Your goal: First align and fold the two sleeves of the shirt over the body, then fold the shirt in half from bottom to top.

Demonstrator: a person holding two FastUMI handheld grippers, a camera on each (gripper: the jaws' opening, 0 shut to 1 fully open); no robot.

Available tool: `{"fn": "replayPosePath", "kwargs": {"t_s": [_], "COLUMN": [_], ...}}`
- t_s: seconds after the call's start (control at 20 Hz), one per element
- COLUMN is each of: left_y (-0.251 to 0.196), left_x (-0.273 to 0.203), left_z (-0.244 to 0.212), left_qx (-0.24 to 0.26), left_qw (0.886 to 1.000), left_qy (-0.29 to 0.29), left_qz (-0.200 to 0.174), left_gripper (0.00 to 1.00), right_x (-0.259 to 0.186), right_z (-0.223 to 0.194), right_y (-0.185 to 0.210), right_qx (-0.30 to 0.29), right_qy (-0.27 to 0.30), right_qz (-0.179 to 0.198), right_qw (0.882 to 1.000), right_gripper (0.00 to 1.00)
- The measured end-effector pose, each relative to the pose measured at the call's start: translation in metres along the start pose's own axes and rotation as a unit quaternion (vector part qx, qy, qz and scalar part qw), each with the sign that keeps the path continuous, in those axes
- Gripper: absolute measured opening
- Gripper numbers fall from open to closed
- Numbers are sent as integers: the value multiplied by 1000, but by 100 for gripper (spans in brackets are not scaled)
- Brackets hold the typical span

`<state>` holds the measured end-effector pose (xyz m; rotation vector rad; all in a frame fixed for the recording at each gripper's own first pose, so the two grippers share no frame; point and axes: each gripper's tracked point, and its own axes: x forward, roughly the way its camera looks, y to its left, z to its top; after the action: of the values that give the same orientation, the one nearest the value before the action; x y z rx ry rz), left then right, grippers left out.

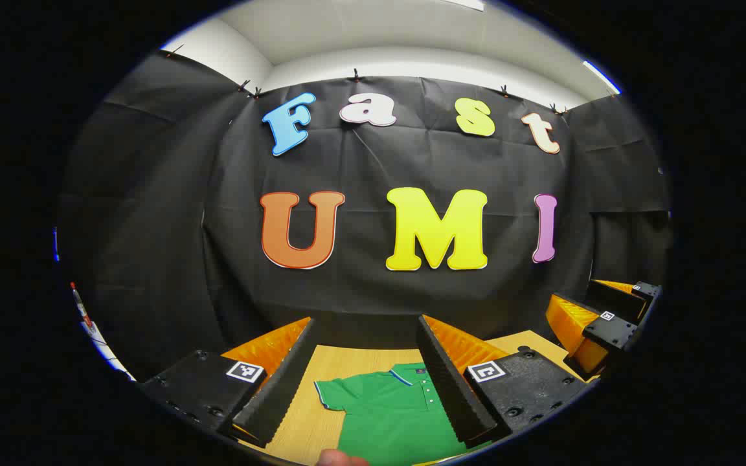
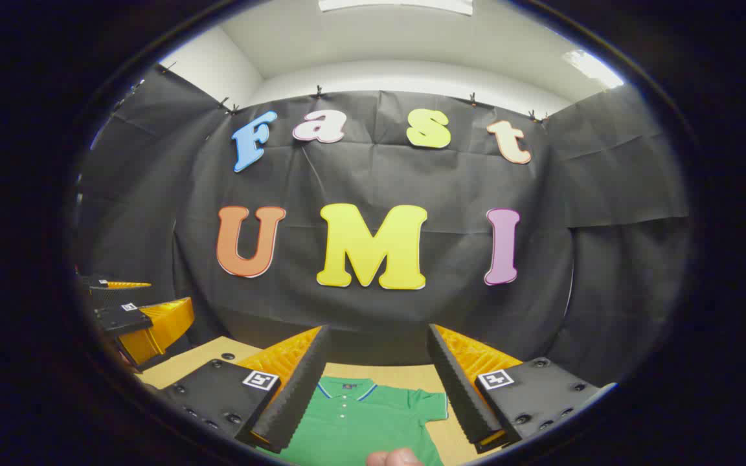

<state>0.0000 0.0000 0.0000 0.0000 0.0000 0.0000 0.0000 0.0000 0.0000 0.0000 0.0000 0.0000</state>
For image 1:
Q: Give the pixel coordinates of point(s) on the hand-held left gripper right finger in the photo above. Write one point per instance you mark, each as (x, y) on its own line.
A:
(451, 388)

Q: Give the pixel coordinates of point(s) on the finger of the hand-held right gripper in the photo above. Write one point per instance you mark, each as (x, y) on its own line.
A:
(616, 299)
(609, 331)

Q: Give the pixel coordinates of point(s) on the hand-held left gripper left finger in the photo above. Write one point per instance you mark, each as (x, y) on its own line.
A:
(282, 388)

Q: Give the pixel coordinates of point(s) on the green T-shirt with striped collar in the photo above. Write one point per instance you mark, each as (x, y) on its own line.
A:
(386, 414)

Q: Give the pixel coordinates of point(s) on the black backdrop cloth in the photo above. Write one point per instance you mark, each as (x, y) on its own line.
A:
(360, 291)

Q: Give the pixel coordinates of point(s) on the ceiling light panel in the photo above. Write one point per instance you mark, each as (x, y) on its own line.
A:
(601, 76)

